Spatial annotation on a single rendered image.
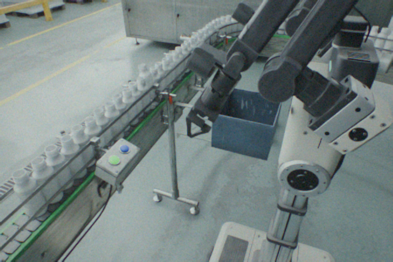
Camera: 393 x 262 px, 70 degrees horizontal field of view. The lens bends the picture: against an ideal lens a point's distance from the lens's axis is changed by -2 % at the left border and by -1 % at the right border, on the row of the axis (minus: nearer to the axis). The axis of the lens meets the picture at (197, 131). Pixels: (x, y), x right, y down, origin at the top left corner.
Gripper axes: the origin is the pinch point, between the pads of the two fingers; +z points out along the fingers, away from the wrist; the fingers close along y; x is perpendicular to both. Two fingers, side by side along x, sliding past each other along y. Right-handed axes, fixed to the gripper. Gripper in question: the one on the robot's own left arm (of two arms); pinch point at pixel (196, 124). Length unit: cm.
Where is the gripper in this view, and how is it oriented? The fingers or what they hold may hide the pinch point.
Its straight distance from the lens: 78.9
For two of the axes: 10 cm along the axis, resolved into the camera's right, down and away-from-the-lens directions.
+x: 8.5, 5.3, 0.4
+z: -4.1, 6.1, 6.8
